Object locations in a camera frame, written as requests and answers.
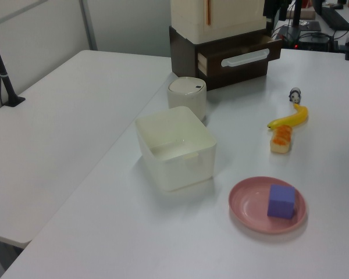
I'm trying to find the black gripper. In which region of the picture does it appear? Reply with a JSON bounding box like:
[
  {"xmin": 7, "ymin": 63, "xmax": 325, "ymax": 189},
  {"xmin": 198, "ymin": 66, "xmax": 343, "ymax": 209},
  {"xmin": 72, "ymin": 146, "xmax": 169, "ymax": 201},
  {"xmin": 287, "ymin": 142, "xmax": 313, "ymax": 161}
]
[{"xmin": 262, "ymin": 0, "xmax": 289, "ymax": 35}]

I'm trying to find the small panda toy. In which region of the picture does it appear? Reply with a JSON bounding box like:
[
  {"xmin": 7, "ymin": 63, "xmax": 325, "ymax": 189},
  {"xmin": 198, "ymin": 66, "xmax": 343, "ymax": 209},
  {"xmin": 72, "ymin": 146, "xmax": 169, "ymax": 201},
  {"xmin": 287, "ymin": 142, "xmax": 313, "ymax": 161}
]
[{"xmin": 288, "ymin": 86, "xmax": 303, "ymax": 105}]

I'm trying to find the yellow toy banana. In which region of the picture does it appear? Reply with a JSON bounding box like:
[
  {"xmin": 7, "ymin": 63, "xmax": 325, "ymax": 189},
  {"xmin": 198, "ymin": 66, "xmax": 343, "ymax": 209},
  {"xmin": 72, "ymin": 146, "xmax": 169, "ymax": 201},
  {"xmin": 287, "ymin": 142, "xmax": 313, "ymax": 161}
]
[{"xmin": 266, "ymin": 103, "xmax": 309, "ymax": 130}]

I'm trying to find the toy shrimp sushi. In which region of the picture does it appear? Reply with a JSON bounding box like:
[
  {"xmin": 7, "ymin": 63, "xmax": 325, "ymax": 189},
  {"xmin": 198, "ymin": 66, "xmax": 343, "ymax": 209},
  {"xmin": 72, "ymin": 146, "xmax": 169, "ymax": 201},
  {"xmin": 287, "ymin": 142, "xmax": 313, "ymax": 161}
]
[{"xmin": 269, "ymin": 124, "xmax": 294, "ymax": 154}]

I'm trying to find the black upright stand pole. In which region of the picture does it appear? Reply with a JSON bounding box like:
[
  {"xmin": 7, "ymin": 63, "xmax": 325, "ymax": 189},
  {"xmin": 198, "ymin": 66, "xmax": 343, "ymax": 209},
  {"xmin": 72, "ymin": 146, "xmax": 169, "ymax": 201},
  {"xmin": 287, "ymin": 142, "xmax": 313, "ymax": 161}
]
[{"xmin": 290, "ymin": 0, "xmax": 304, "ymax": 27}]

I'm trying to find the brown cardboard box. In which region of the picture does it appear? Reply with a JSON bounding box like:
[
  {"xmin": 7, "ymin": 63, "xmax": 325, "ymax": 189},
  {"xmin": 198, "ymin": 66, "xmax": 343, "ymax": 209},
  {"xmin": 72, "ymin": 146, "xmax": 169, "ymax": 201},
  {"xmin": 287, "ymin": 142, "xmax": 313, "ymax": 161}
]
[{"xmin": 301, "ymin": 5, "xmax": 316, "ymax": 19}]

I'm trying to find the black box with red light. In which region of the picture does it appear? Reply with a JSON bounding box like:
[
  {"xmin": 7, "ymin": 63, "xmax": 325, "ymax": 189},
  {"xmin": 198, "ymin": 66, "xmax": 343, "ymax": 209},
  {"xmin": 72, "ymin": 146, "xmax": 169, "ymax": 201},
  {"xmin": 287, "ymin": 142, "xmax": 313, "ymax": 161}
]
[{"xmin": 294, "ymin": 31, "xmax": 331, "ymax": 51}]

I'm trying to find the black keyboard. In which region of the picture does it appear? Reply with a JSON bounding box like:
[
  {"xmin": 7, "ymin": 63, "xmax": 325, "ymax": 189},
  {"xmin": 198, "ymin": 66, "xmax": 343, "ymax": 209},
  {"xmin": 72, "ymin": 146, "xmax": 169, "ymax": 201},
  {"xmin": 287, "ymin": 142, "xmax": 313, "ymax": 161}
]
[{"xmin": 313, "ymin": 0, "xmax": 349, "ymax": 30}]

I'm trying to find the cream plastic storage box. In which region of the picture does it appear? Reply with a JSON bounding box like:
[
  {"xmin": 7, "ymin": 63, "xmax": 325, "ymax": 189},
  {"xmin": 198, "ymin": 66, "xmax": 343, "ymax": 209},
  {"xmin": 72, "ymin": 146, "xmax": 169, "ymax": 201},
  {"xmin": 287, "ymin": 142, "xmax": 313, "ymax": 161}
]
[{"xmin": 170, "ymin": 0, "xmax": 273, "ymax": 45}]

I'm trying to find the dark brown wooden cabinet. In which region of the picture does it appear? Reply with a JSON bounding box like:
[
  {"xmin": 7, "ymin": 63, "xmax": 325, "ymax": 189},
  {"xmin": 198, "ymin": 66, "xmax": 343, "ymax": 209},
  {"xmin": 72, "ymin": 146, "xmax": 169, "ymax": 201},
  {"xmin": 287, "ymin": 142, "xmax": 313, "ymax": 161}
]
[{"xmin": 168, "ymin": 25, "xmax": 273, "ymax": 92}]

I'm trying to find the small cream lidded trash can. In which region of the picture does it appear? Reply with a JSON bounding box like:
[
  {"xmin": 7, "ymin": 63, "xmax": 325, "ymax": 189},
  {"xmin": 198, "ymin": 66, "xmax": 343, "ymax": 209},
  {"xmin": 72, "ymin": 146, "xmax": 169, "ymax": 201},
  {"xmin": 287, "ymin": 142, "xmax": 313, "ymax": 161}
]
[{"xmin": 166, "ymin": 76, "xmax": 208, "ymax": 121}]

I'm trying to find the white open plastic bin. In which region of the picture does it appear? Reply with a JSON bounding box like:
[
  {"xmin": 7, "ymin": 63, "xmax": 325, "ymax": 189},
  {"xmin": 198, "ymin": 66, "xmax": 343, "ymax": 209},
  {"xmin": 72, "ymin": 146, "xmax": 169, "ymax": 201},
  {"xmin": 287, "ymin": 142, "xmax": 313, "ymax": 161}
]
[{"xmin": 134, "ymin": 106, "xmax": 217, "ymax": 193}]

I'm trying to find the purple cube block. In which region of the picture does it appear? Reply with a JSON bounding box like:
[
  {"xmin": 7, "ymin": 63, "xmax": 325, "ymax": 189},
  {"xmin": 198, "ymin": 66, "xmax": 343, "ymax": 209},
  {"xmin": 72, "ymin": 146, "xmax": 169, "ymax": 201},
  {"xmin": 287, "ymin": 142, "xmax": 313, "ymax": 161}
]
[{"xmin": 266, "ymin": 184, "xmax": 297, "ymax": 219}]

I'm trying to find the pink plastic plate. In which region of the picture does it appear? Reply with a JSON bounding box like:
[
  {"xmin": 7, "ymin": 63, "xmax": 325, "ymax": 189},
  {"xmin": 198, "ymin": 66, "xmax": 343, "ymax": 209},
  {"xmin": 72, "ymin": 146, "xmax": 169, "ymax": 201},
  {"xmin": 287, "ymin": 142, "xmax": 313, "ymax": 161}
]
[{"xmin": 228, "ymin": 176, "xmax": 308, "ymax": 235}]

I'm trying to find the black flat base plate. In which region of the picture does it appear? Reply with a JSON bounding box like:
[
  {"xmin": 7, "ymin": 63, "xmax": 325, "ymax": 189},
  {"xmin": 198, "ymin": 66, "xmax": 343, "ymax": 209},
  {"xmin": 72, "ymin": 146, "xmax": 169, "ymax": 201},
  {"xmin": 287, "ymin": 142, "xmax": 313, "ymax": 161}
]
[{"xmin": 275, "ymin": 19, "xmax": 322, "ymax": 34}]

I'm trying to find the brown drawer with white handle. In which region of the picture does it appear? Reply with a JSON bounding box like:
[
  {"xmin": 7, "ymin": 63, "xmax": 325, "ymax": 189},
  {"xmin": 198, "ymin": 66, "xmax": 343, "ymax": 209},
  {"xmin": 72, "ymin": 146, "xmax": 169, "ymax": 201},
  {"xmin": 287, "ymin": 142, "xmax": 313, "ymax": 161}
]
[{"xmin": 197, "ymin": 37, "xmax": 283, "ymax": 78}]

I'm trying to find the black camera stand pole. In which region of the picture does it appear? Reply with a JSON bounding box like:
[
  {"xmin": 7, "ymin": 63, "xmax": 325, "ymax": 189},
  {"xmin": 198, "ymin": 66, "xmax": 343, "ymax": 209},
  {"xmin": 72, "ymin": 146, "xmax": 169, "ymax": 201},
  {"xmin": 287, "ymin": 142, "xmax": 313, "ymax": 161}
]
[{"xmin": 0, "ymin": 22, "xmax": 26, "ymax": 109}]

